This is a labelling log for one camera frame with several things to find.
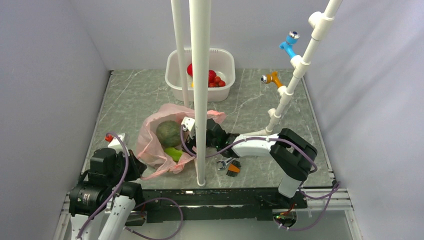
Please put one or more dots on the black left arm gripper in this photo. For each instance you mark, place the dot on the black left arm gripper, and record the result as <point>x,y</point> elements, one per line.
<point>137,167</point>

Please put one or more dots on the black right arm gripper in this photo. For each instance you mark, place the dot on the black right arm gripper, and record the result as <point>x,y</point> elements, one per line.
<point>189,143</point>

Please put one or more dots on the pink plastic bag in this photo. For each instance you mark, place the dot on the pink plastic bag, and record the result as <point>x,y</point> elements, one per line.
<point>148,147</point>

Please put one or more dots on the green fake starfruit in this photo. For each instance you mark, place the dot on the green fake starfruit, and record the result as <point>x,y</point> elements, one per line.
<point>174,153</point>

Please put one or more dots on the green fake melon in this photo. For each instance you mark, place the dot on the green fake melon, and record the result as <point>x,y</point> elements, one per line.
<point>168,134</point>

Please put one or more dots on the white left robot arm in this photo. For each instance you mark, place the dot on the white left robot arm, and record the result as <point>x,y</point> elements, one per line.
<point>105,195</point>

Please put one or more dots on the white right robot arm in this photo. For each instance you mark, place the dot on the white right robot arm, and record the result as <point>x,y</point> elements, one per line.
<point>293,154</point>

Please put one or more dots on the red fake cherry tomatoes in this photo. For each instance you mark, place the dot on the red fake cherry tomatoes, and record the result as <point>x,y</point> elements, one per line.
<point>216,82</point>

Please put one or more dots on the red fake apple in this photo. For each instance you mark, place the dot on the red fake apple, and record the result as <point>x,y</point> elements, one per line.
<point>189,70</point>

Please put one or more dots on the silver combination wrench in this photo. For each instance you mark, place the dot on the silver combination wrench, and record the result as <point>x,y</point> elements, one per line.
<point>223,164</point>

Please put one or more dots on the black orange hex key set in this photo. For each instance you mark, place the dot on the black orange hex key set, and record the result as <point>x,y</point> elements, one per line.
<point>234,169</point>

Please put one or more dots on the white plastic basin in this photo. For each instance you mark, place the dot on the white plastic basin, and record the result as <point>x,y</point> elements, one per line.
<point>221,61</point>

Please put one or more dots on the orange toy faucet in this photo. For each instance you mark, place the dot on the orange toy faucet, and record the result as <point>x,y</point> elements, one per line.
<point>271,78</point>

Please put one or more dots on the blue toy faucet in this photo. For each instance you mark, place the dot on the blue toy faucet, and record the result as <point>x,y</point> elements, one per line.
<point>291,39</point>

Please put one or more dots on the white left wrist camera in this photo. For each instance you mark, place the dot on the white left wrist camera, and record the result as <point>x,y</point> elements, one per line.
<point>114,143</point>

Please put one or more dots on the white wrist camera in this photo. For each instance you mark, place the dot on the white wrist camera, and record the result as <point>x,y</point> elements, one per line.
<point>114,143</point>
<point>189,126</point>

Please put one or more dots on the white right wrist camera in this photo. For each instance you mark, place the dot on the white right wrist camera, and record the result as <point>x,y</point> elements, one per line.
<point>189,126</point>

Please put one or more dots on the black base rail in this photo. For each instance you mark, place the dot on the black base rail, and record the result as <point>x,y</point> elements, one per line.
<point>260,203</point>

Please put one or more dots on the white pvc pipe frame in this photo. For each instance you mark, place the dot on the white pvc pipe frame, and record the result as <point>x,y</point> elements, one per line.
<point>200,24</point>

